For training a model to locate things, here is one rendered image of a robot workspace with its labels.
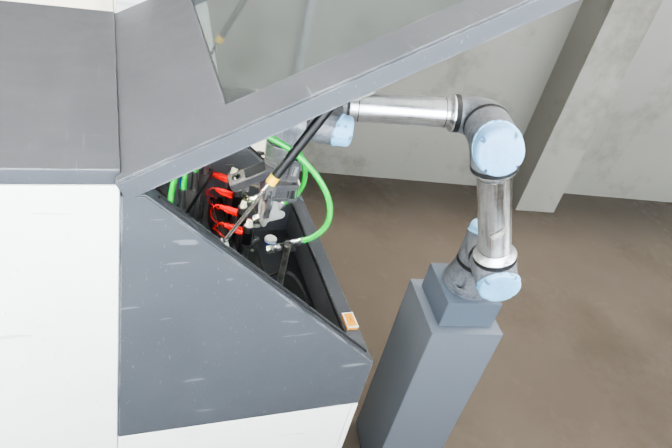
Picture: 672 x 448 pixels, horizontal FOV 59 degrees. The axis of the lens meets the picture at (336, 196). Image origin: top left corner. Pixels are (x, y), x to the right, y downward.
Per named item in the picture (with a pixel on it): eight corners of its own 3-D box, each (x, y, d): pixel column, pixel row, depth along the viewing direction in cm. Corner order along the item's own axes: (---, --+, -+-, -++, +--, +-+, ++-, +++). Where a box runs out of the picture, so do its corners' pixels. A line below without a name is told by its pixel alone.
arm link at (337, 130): (354, 103, 142) (309, 95, 141) (356, 125, 133) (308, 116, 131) (347, 132, 146) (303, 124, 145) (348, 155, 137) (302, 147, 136)
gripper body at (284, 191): (295, 205, 147) (303, 165, 140) (262, 206, 144) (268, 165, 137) (288, 188, 153) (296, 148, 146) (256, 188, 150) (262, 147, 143)
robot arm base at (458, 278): (478, 267, 191) (489, 243, 186) (496, 300, 179) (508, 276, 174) (435, 265, 187) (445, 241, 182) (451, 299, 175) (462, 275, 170)
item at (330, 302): (353, 390, 154) (368, 349, 146) (337, 392, 153) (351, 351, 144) (295, 238, 201) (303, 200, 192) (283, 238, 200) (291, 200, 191)
